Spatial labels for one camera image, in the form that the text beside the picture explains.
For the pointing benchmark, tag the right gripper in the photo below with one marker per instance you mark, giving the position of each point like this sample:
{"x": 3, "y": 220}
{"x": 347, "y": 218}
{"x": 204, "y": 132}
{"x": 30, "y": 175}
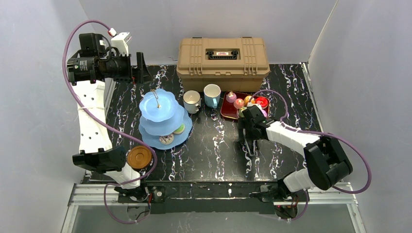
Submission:
{"x": 246, "y": 127}

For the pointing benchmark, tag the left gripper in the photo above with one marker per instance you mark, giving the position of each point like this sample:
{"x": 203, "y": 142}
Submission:
{"x": 133, "y": 68}

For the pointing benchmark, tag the green kiwi tart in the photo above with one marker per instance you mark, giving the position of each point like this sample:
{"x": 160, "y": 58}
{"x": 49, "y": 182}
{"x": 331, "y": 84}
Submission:
{"x": 240, "y": 112}

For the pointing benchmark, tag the purple frosted donut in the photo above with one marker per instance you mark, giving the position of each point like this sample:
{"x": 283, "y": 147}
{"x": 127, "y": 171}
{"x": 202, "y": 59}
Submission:
{"x": 264, "y": 113}

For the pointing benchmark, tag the pink round pastry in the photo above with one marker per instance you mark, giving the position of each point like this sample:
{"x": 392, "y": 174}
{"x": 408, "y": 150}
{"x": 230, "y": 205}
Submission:
{"x": 238, "y": 103}

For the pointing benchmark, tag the green frosted donut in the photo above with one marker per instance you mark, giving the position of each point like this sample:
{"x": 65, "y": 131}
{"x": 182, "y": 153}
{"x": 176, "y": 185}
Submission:
{"x": 180, "y": 129}

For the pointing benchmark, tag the chocolate sprinkle donut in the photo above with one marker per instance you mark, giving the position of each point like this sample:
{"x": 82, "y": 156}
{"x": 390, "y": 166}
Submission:
{"x": 167, "y": 139}

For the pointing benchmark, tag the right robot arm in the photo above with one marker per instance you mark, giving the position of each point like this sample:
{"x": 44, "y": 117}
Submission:
{"x": 326, "y": 161}

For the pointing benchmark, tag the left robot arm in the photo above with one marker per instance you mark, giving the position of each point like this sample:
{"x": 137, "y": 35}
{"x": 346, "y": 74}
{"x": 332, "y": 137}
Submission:
{"x": 98, "y": 59}

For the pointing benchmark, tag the orange pastry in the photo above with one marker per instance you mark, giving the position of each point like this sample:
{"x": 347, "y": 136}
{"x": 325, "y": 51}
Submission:
{"x": 249, "y": 100}

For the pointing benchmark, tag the red serving tray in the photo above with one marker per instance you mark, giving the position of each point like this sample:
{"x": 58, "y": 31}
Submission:
{"x": 229, "y": 111}

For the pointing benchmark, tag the pink cupcake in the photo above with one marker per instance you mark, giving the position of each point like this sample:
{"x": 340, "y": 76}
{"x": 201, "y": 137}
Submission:
{"x": 230, "y": 97}

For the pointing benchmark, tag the light blue mug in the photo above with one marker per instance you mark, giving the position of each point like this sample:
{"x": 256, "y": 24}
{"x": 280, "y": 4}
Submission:
{"x": 212, "y": 93}

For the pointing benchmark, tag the blue three-tier cake stand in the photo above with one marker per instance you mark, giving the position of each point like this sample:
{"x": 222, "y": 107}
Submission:
{"x": 161, "y": 115}

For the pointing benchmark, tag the white mug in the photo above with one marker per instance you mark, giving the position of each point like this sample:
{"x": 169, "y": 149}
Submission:
{"x": 192, "y": 101}

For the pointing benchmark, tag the tan plastic toolbox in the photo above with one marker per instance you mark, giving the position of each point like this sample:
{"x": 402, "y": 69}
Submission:
{"x": 234, "y": 64}

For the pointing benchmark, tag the brown wooden coaster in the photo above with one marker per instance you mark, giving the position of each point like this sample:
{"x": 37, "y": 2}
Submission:
{"x": 139, "y": 157}

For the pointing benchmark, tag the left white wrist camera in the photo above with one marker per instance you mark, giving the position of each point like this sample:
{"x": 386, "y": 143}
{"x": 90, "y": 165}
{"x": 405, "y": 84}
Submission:
{"x": 120, "y": 41}

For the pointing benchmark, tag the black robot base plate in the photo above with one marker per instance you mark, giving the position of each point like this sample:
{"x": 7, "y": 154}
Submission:
{"x": 215, "y": 197}

